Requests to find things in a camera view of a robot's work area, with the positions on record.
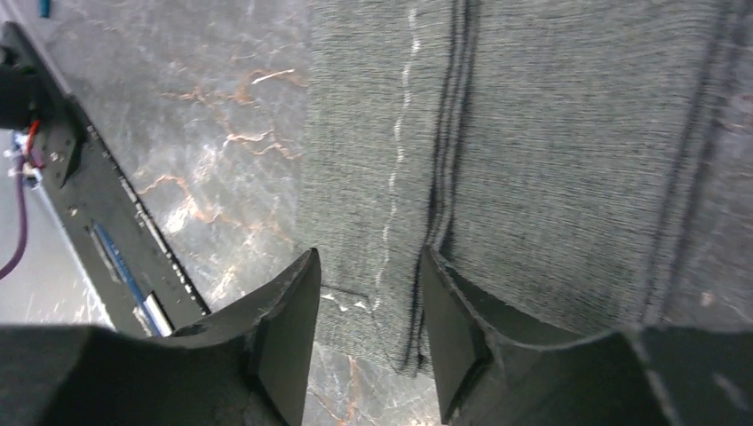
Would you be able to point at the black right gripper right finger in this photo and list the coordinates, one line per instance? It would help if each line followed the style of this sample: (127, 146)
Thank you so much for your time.
(496, 365)

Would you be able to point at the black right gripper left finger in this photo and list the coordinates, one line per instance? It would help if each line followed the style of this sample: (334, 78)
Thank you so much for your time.
(247, 364)

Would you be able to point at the grey cloth napkin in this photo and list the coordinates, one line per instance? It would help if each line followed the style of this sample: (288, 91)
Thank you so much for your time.
(587, 162)

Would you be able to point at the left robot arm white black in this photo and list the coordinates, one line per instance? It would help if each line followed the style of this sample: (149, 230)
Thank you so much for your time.
(19, 90)

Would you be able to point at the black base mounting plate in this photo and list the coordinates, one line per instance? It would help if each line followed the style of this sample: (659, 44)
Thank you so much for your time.
(142, 287)

